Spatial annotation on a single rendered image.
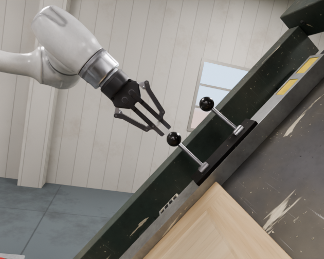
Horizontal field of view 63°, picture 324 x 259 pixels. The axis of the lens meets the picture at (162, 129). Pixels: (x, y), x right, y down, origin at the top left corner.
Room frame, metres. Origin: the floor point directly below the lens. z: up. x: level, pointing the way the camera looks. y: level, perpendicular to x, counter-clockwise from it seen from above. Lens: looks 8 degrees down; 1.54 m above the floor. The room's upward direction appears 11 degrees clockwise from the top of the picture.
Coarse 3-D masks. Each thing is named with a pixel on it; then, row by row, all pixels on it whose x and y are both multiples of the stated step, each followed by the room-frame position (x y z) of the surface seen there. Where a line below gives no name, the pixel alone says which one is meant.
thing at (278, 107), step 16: (320, 64) 0.63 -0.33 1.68; (288, 80) 0.67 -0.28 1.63; (304, 80) 0.63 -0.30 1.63; (320, 80) 0.63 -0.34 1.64; (272, 96) 0.66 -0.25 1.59; (288, 96) 0.62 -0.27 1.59; (304, 96) 0.63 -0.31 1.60; (272, 112) 0.61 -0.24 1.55; (288, 112) 0.62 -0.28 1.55; (256, 128) 0.61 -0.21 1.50; (272, 128) 0.62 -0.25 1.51; (240, 144) 0.60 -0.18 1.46; (256, 144) 0.61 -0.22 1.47; (224, 160) 0.60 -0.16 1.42; (240, 160) 0.61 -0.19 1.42; (208, 176) 0.60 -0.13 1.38; (224, 176) 0.60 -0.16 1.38; (192, 192) 0.59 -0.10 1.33; (176, 208) 0.59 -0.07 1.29; (160, 224) 0.59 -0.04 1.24; (144, 240) 0.59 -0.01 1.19; (128, 256) 0.59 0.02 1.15; (144, 256) 0.58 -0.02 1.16
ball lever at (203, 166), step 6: (174, 132) 0.65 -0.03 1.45; (168, 138) 0.64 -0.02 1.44; (174, 138) 0.64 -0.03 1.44; (180, 138) 0.65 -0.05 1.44; (174, 144) 0.64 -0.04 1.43; (180, 144) 0.64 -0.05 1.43; (186, 150) 0.64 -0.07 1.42; (192, 156) 0.63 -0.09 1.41; (198, 162) 0.62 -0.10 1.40; (204, 162) 0.62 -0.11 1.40; (198, 168) 0.62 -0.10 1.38; (204, 168) 0.61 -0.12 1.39
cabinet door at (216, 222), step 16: (208, 192) 0.58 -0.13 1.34; (224, 192) 0.54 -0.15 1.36; (192, 208) 0.58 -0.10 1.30; (208, 208) 0.54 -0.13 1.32; (224, 208) 0.50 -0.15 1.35; (240, 208) 0.46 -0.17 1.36; (176, 224) 0.58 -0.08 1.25; (192, 224) 0.53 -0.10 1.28; (208, 224) 0.50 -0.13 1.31; (224, 224) 0.46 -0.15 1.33; (240, 224) 0.43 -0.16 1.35; (256, 224) 0.41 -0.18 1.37; (160, 240) 0.58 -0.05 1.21; (176, 240) 0.53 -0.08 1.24; (192, 240) 0.50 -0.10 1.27; (208, 240) 0.46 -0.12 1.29; (224, 240) 0.43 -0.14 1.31; (240, 240) 0.40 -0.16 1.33; (256, 240) 0.38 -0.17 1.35; (272, 240) 0.36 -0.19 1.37; (160, 256) 0.53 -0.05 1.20; (176, 256) 0.49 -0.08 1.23; (192, 256) 0.46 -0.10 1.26; (208, 256) 0.43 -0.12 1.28; (224, 256) 0.41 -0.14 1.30; (240, 256) 0.38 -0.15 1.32; (256, 256) 0.36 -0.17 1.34; (272, 256) 0.34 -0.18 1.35; (288, 256) 0.32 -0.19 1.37
